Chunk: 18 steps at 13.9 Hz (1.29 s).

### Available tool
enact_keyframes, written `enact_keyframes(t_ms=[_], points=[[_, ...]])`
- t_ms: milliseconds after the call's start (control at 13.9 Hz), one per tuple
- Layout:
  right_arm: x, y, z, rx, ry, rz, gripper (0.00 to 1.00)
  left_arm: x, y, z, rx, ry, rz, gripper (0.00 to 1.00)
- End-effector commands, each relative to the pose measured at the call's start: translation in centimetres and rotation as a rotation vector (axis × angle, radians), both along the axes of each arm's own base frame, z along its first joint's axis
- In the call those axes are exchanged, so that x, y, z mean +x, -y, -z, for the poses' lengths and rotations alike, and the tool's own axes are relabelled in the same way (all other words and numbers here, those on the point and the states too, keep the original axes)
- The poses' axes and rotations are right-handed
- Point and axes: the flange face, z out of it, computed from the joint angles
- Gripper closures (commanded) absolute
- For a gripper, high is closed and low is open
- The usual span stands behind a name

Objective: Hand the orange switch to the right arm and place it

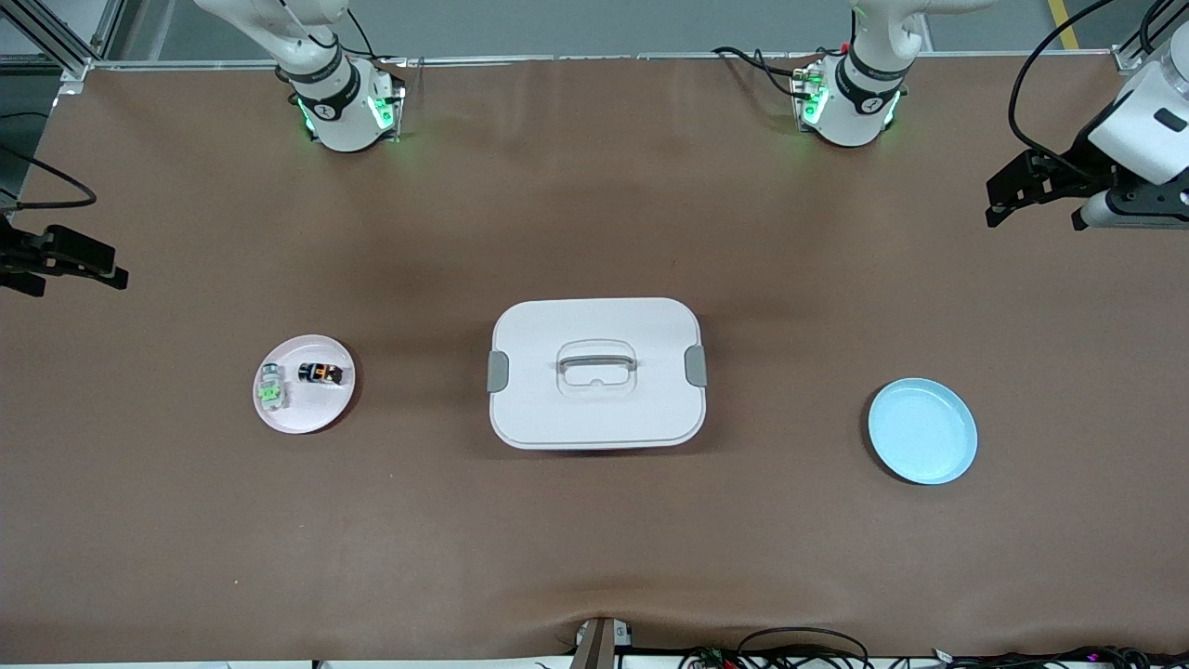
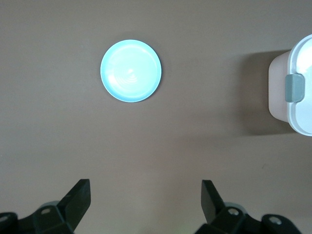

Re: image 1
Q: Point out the green and white switch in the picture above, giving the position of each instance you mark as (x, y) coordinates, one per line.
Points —
(271, 390)

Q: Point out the light blue round plate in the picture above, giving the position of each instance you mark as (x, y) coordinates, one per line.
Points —
(921, 432)

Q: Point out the silver table edge rail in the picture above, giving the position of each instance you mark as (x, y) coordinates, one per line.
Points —
(557, 59)

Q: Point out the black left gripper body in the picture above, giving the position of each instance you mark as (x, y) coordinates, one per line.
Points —
(1080, 161)

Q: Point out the brown table cover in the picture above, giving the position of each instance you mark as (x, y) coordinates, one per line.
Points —
(594, 539)

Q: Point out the white lidded storage box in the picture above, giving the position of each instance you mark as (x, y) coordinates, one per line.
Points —
(594, 409)

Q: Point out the orange and black switch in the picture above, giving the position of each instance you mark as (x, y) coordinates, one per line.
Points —
(320, 373)

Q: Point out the brown camera mount bracket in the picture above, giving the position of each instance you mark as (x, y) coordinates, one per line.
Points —
(599, 646)

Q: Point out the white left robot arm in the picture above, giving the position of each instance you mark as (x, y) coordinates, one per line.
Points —
(859, 102)

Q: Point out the pink round plate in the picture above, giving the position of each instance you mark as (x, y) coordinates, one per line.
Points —
(311, 413)

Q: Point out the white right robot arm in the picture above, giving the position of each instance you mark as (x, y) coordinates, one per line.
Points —
(339, 111)

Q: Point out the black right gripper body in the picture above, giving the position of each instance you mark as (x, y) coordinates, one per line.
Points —
(20, 253)

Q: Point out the aluminium frame post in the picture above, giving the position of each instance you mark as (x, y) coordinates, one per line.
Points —
(74, 67)
(1129, 60)

